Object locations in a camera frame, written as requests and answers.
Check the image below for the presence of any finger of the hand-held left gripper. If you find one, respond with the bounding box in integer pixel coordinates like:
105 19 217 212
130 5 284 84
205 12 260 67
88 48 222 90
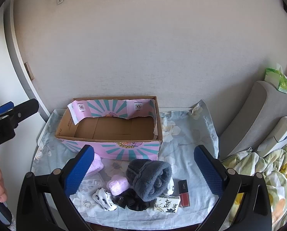
0 102 14 118
8 98 39 128

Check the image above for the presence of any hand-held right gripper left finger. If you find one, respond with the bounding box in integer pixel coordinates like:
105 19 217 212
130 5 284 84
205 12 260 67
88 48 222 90
16 145 96 231

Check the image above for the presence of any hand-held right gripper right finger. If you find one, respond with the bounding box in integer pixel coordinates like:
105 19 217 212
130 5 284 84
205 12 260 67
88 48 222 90
194 145 274 231

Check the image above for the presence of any pink fluffy wristband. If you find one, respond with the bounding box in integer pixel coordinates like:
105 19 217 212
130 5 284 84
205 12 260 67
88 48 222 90
84 153 102 176
106 175 130 196

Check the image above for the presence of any clear plastic floss pick box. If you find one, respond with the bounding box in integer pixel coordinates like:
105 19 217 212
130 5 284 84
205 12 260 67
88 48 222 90
79 177 104 195

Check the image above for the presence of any red lipstick tube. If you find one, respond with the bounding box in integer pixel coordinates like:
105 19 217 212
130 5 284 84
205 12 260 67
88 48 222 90
178 179 191 208

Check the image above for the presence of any pink printed cardboard box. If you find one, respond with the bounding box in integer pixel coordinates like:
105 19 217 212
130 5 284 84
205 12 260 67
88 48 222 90
55 96 163 162

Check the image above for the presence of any dark grey plush headband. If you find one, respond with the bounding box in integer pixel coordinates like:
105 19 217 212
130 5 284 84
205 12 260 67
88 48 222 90
126 159 173 202

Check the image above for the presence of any white black-spotted sock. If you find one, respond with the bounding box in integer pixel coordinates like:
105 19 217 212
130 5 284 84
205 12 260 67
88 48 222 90
92 188 118 211
166 178 175 196

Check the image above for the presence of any brown latch plate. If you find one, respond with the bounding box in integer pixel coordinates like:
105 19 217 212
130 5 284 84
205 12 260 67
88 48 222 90
24 62 35 80

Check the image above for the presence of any small black box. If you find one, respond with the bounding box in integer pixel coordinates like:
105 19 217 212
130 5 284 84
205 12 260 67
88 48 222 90
113 194 128 208

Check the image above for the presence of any printed white card pack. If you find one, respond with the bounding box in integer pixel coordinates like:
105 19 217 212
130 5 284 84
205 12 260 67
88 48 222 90
153 196 181 213

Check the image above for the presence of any yellow floral blanket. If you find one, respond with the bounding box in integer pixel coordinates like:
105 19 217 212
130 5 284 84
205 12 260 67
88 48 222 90
222 138 287 231

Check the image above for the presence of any black hair scrunchie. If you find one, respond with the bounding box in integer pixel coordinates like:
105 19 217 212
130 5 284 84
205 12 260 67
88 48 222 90
123 189 151 211

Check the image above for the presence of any grey wedge cushion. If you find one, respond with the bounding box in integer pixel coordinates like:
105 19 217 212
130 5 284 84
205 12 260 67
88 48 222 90
218 80 287 160

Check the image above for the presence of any white pillow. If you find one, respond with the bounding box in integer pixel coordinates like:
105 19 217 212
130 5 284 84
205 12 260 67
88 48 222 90
257 115 287 152

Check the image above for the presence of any green tissue pack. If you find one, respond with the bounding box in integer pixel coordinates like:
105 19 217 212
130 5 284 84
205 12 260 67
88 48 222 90
264 64 287 94

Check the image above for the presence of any white curved door frame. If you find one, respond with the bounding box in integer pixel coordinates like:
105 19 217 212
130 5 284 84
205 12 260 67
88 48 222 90
2 0 51 123

